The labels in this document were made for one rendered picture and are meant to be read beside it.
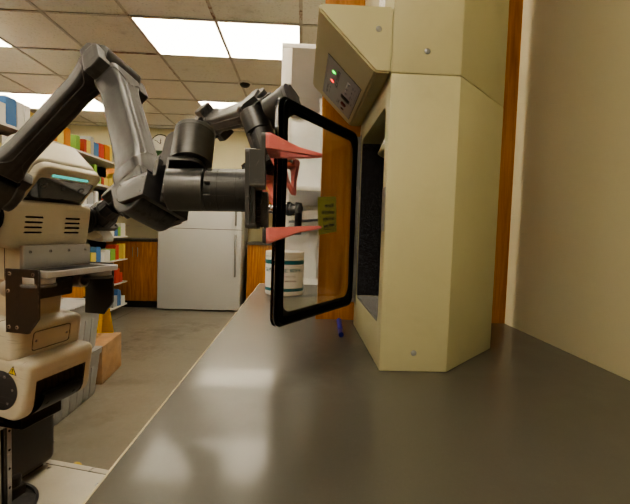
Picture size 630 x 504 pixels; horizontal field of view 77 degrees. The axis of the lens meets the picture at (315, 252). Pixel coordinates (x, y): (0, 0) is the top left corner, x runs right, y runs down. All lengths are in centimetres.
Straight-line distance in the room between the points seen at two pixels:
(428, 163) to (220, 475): 51
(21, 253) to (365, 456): 101
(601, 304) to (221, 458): 73
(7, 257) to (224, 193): 88
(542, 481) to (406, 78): 55
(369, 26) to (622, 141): 49
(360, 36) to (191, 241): 516
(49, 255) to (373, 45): 98
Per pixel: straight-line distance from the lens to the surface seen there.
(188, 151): 56
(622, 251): 88
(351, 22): 70
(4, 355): 132
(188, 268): 574
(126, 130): 71
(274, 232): 51
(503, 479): 45
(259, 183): 51
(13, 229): 124
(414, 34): 71
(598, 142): 96
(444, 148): 68
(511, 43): 122
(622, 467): 54
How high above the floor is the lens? 116
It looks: 3 degrees down
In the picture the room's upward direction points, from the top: 2 degrees clockwise
